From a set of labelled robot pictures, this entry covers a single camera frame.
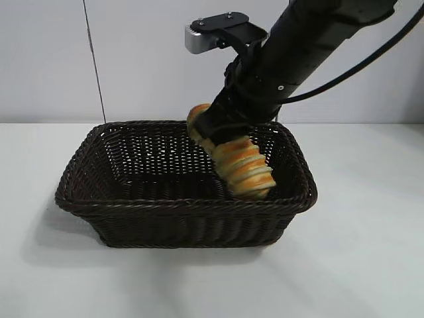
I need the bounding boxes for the long striped bread loaf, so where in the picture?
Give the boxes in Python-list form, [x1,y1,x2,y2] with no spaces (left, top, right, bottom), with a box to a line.
[186,103,276,201]

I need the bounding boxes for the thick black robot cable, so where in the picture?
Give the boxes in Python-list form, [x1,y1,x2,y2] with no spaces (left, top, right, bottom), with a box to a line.
[286,3,424,103]

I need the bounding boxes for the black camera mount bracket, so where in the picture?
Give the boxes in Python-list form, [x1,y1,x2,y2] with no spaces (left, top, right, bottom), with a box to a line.
[191,11,268,50]

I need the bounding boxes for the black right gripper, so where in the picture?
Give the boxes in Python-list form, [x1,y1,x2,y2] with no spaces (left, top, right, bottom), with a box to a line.
[194,81,286,147]

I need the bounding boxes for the dark brown wicker basket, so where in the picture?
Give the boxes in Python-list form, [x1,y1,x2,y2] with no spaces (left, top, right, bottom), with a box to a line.
[54,119,318,248]

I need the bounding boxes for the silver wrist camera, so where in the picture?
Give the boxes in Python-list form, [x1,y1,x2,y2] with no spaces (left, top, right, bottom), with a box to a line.
[184,23,221,54]

